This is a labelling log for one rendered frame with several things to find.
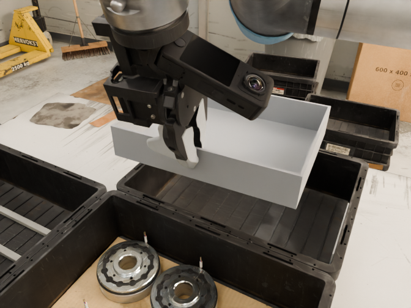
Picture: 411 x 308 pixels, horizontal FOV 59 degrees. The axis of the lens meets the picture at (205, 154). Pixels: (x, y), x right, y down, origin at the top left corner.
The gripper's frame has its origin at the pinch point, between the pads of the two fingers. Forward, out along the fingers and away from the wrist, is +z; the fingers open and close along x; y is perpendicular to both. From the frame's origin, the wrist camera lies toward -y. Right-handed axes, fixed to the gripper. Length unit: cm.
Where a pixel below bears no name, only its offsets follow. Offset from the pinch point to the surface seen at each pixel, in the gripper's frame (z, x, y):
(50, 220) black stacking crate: 23.9, 5.7, 32.6
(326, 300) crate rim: 13.2, 8.1, -19.4
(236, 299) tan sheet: 23.3, 8.8, -7.0
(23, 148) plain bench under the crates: 45, -20, 74
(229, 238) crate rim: 14.6, 2.9, -4.5
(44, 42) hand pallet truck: 152, -205, 264
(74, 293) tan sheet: 20.8, 16.9, 17.9
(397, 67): 136, -213, -53
